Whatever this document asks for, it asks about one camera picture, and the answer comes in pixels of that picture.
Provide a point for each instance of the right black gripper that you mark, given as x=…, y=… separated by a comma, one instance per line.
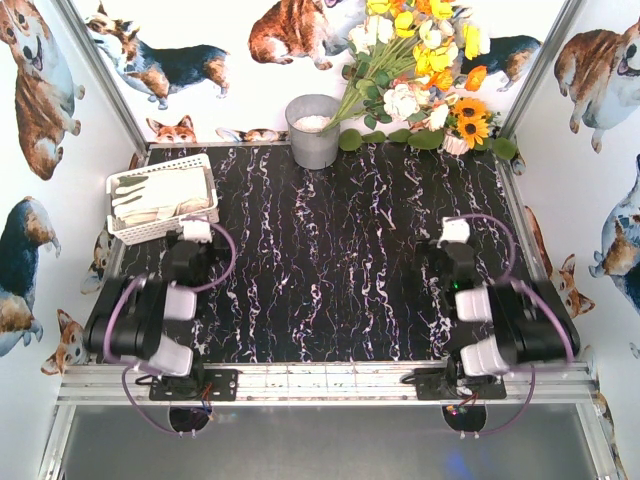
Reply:
x=451, y=255

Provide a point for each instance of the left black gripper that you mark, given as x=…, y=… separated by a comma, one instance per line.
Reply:
x=176, y=247

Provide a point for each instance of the white glove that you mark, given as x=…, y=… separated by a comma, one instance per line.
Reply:
x=159, y=188
x=137, y=215

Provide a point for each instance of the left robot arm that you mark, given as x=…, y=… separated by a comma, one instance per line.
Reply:
x=126, y=325

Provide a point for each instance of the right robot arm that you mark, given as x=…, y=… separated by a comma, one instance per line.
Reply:
x=529, y=322

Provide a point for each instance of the white perforated storage basket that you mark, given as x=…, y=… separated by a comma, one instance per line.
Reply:
x=131, y=235

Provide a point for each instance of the green moss stone right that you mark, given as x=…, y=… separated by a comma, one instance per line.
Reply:
x=504, y=149

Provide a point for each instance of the green moss stone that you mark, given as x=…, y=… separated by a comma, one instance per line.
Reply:
x=350, y=140
x=504, y=149

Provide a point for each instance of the small sunflower pot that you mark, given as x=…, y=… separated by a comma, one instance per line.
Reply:
x=470, y=125

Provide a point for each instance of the grey metal bucket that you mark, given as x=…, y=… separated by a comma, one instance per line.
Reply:
x=313, y=137

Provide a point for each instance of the artificial flower bouquet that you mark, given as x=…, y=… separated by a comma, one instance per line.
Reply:
x=406, y=56

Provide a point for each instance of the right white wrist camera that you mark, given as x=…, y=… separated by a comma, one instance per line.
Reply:
x=454, y=230

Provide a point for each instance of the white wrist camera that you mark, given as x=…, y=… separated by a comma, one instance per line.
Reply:
x=196, y=229
x=454, y=230

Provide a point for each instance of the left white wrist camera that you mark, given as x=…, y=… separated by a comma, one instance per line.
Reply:
x=196, y=229

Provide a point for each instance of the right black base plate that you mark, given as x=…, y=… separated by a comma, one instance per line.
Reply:
x=437, y=384

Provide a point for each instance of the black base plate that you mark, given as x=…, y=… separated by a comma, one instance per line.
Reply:
x=217, y=385
x=437, y=384

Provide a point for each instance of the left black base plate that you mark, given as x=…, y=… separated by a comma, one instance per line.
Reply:
x=217, y=385

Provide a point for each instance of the aluminium front rail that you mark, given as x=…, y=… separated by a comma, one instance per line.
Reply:
x=320, y=384

